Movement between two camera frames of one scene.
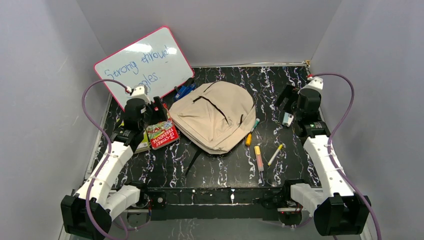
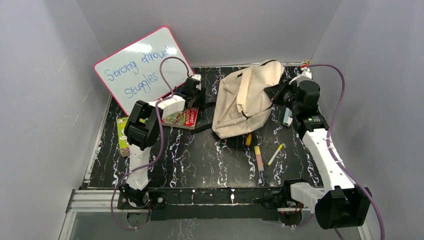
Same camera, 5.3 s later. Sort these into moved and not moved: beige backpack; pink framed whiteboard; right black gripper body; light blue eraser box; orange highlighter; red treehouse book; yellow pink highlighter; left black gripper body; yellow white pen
Moved: beige backpack; red treehouse book; left black gripper body
Not moved: yellow pink highlighter; pink framed whiteboard; light blue eraser box; orange highlighter; yellow white pen; right black gripper body
